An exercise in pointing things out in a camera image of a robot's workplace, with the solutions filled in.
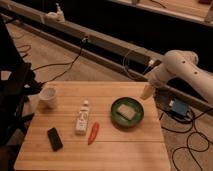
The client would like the white object on rail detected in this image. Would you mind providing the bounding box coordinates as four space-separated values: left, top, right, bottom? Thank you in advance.
46 4 65 22

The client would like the black chair frame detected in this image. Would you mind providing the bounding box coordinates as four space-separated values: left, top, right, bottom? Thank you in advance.
0 15 42 171

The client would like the white ceramic cup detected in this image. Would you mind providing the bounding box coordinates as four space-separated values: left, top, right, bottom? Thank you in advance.
39 88 57 109

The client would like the black phone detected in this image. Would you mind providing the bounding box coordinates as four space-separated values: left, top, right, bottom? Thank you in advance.
47 128 63 151

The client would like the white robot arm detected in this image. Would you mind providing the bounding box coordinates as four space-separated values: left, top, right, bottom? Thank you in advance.
141 50 213 106

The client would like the red chili pepper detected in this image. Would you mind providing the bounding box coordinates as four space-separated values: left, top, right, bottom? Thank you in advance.
88 122 99 145

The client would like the dark metal rail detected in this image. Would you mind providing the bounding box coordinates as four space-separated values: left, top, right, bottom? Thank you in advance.
0 0 213 114

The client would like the black cable on carpet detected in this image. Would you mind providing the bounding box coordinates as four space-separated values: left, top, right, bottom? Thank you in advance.
16 38 89 84

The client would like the white glue bottle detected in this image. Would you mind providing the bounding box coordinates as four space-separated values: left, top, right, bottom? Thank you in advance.
75 100 90 135

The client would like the blue power box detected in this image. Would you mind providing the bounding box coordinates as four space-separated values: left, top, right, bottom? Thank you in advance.
169 99 188 117

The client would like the green bowl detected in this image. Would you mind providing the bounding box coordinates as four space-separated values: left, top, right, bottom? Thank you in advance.
111 97 144 128

